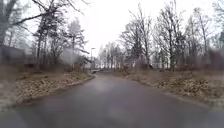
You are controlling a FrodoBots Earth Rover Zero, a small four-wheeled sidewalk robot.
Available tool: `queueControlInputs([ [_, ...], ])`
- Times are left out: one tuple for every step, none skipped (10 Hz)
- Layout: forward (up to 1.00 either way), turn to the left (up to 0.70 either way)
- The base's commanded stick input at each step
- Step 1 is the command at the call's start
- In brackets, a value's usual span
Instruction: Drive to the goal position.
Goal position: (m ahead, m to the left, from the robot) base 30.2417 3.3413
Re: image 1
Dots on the street lamp pole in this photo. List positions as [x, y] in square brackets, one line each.
[91, 58]

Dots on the grey asphalt path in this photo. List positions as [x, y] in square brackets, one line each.
[106, 106]

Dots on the wood of bare trees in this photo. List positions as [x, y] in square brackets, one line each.
[46, 36]
[170, 43]

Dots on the leaf-covered ground strip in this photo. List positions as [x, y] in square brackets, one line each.
[43, 85]
[180, 85]

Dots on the dark building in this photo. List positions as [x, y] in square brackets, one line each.
[13, 55]

